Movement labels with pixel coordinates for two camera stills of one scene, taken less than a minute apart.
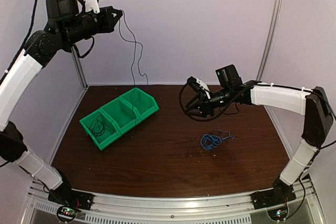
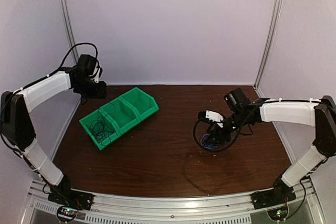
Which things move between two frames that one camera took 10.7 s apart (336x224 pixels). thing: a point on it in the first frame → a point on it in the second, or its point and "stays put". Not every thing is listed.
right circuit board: [279, 213] stays put
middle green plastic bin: [122, 113] stays put
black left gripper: [108, 23] → [101, 93]
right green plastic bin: [144, 105] stays put
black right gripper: [205, 105] → [219, 134]
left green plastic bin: [101, 128] stays put
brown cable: [133, 61] → [185, 174]
